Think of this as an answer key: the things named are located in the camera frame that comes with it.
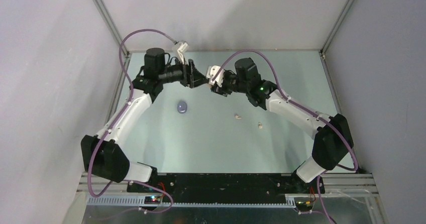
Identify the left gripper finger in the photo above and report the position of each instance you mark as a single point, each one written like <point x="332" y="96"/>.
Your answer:
<point x="199" y="82"/>
<point x="196" y="74"/>

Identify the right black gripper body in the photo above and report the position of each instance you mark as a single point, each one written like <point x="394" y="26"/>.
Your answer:
<point x="229" y="84"/>

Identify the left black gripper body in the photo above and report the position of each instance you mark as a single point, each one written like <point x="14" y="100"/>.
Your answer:
<point x="186" y="79"/>

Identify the purple earbud charging case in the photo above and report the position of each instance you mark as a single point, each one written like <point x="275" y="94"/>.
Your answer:
<point x="182" y="107"/>

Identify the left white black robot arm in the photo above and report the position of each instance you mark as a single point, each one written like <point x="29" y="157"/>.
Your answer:
<point x="103" y="153"/>

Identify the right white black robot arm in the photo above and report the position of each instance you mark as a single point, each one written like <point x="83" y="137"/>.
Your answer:
<point x="331" y="135"/>

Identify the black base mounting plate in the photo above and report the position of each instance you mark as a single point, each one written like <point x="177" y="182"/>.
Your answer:
<point x="229" y="188"/>

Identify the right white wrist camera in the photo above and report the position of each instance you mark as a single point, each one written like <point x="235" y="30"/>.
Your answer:
<point x="215" y="75"/>

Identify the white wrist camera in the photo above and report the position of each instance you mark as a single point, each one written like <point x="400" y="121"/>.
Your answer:
<point x="215" y="75"/>
<point x="179" y="49"/>

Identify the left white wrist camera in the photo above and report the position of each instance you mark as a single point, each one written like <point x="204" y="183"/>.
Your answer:
<point x="179" y="49"/>

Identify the grey slotted cable duct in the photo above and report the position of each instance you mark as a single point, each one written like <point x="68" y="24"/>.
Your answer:
<point x="146" y="201"/>

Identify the aluminium frame rail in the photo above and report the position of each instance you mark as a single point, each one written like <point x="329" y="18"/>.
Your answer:
<point x="335" y="185"/>

